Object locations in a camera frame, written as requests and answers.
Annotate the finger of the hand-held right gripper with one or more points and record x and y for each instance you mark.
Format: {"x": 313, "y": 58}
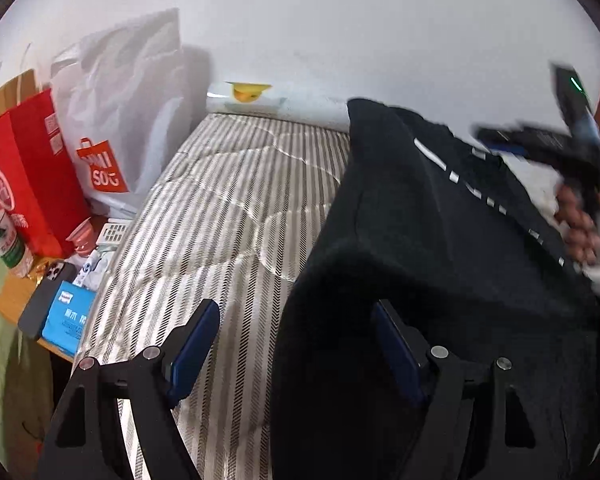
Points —
{"x": 520, "y": 139}

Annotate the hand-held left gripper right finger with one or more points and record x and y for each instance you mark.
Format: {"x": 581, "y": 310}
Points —
{"x": 397, "y": 357}

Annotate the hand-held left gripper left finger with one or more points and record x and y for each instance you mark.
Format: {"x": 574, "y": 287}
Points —
{"x": 196, "y": 347}

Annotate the black garment with white print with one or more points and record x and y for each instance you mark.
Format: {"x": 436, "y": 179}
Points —
{"x": 430, "y": 240}

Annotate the person's right hand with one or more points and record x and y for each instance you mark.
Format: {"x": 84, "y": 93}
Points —
{"x": 575, "y": 225}

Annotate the white and blue wrapper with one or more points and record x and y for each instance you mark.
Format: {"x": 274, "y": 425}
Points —
{"x": 94, "y": 267}

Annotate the striped quilted bed sheet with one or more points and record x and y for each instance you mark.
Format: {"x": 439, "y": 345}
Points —
{"x": 220, "y": 220}

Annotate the blue packet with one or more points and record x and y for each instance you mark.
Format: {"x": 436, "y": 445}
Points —
{"x": 67, "y": 317}

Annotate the white perforated plastic tray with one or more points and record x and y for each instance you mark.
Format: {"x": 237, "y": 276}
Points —
{"x": 112, "y": 234}

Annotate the black phone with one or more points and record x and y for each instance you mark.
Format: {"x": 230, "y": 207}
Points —
{"x": 50, "y": 290}

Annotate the pink cup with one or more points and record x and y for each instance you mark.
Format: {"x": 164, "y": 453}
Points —
{"x": 81, "y": 237}

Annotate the wooden nightstand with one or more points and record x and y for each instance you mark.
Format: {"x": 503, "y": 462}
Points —
{"x": 12, "y": 300}

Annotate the white bottle with green label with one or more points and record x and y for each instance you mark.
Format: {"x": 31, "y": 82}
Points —
{"x": 7, "y": 242}

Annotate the white pillow with yellow print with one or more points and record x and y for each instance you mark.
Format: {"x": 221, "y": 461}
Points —
{"x": 300, "y": 107}

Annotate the red paper bag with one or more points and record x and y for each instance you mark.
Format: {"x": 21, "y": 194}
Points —
{"x": 30, "y": 175}

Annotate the white plastic shopping bag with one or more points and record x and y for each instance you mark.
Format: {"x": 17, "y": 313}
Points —
{"x": 125, "y": 110}

